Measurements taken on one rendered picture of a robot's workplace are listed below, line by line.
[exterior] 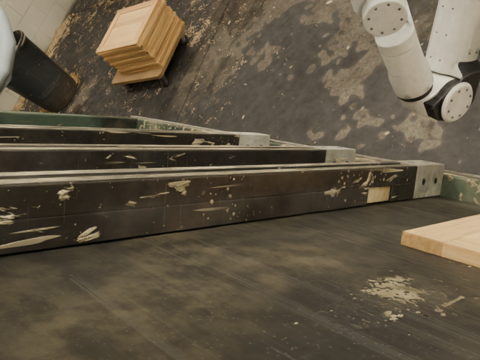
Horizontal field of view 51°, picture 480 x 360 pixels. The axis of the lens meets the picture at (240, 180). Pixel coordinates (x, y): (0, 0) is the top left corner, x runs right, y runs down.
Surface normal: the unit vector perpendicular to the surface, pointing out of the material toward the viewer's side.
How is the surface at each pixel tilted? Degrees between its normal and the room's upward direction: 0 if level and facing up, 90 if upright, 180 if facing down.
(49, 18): 90
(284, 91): 0
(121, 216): 90
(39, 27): 90
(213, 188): 90
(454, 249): 31
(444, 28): 46
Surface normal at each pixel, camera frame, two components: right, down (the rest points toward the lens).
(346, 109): -0.57, -0.47
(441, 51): -0.87, 0.22
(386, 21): -0.05, 0.79
